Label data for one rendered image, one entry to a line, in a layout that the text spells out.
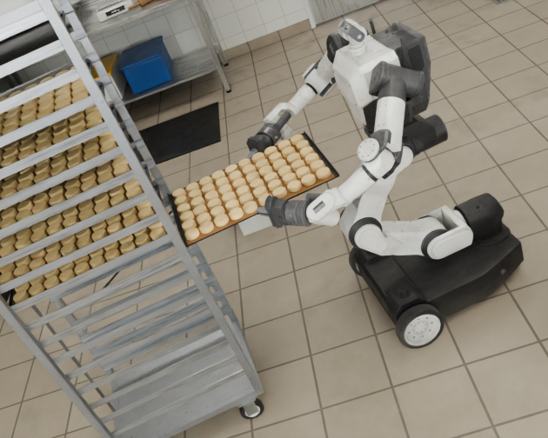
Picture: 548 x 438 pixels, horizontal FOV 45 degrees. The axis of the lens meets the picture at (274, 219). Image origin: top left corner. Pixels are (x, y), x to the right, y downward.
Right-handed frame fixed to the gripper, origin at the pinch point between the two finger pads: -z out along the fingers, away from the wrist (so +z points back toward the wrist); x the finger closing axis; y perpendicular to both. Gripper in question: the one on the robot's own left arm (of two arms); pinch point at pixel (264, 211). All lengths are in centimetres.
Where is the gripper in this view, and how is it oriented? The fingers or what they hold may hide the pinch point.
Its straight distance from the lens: 229.4
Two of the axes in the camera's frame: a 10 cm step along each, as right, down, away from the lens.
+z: 8.3, 0.5, -5.6
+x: -3.3, -7.7, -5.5
